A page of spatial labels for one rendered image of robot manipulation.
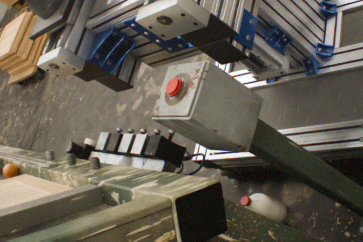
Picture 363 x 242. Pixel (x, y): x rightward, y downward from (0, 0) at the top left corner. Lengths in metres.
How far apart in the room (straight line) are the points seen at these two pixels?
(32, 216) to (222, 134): 0.41
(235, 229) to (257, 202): 0.75
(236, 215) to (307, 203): 0.85
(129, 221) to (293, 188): 1.13
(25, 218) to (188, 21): 0.52
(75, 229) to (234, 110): 0.38
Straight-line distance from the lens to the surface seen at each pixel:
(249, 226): 1.01
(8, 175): 1.52
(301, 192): 1.84
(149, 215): 0.84
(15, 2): 6.34
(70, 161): 1.30
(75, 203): 1.04
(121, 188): 1.00
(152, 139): 1.23
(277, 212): 1.79
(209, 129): 0.91
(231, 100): 0.95
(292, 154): 1.14
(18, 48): 4.32
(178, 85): 0.92
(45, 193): 1.20
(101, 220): 0.80
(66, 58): 1.38
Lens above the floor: 1.44
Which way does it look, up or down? 35 degrees down
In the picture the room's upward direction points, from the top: 60 degrees counter-clockwise
